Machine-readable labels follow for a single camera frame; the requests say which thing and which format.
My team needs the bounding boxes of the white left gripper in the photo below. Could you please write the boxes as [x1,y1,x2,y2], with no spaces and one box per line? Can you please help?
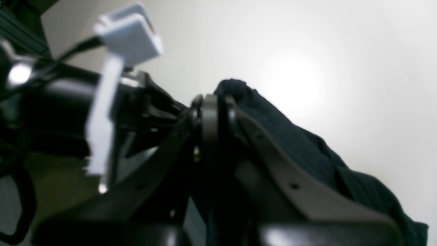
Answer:
[85,2,164,176]

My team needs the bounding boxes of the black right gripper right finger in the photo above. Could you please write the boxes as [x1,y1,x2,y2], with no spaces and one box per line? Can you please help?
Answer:
[224,96,404,246]

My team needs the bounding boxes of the dark navy long-sleeve shirt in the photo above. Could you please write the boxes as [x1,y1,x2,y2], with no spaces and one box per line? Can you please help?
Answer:
[214,79,428,246]

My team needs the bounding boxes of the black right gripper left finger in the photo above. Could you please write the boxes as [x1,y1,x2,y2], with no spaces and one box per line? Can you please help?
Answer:
[32,95,203,246]

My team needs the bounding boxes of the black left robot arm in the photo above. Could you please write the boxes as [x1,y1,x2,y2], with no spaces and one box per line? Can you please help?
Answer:
[1,2,193,246]

